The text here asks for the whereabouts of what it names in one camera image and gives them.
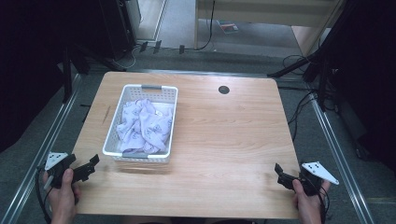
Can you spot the small black floor bracket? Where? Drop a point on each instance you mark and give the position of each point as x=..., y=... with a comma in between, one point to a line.
x=143, y=46
x=181, y=49
x=157, y=46

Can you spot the black cabinet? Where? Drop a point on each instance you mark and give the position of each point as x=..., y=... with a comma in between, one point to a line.
x=116, y=28

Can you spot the black tripod stand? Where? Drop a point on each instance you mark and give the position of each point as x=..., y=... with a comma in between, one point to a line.
x=292, y=66
x=67, y=74

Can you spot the person's right hand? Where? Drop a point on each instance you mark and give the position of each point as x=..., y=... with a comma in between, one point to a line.
x=308, y=207

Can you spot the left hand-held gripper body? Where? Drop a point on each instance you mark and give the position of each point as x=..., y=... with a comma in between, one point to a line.
x=57, y=163

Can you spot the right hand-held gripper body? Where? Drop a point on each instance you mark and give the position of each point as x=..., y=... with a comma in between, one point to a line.
x=313, y=180

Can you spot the black curtain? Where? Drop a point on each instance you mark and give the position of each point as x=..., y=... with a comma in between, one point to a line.
x=367, y=77

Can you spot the person's left hand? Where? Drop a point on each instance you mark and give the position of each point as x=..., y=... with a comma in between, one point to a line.
x=63, y=200

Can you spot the light wooden furniture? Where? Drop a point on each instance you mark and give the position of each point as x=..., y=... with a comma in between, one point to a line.
x=264, y=12

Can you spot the metal floor rail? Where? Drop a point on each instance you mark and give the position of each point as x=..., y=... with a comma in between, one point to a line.
x=339, y=155
x=40, y=155

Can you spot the white patterned cloth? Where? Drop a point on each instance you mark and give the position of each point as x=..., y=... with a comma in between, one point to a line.
x=143, y=124

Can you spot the white plastic basket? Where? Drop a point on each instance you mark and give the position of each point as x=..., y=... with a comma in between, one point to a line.
x=174, y=124

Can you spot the booklet with red cover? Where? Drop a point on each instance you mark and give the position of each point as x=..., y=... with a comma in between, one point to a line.
x=229, y=27

